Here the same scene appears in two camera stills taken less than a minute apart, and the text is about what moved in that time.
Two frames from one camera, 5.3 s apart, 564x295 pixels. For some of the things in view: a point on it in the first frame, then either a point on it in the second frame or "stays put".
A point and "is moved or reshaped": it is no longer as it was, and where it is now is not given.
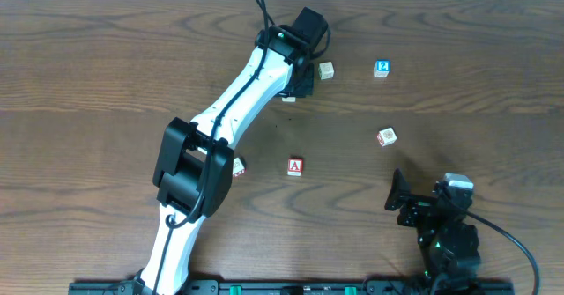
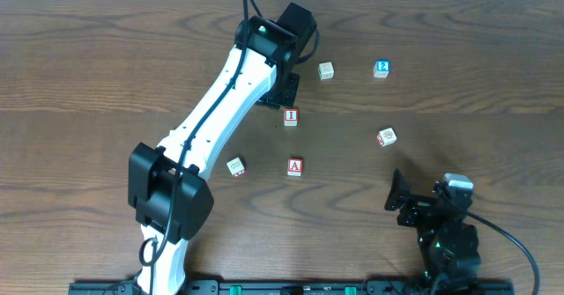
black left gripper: (301, 85) -> (284, 92)
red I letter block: (290, 99) is moved or reshaped
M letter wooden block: (387, 136) stays put
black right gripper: (414, 208) stays put
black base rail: (389, 287) stays put
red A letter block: (295, 166) stays put
